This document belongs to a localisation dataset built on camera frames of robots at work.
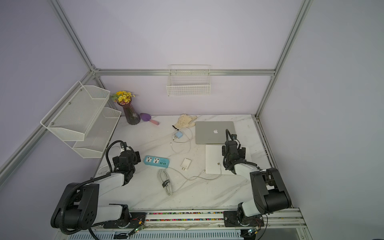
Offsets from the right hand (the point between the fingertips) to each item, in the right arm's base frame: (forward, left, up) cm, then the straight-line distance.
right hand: (235, 149), depth 94 cm
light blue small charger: (+16, +38, -4) cm, 41 cm away
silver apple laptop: (+18, +12, -5) cm, 23 cm away
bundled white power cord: (-18, +44, -2) cm, 47 cm away
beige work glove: (+29, +34, -3) cm, 45 cm away
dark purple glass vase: (+28, +72, +6) cm, 78 cm away
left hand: (-4, +69, +1) cm, 69 cm away
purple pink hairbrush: (+34, +65, -3) cm, 73 cm away
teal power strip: (-6, +50, -2) cm, 51 cm away
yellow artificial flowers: (+29, +74, +21) cm, 82 cm away
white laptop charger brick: (-8, +32, -4) cm, 33 cm away
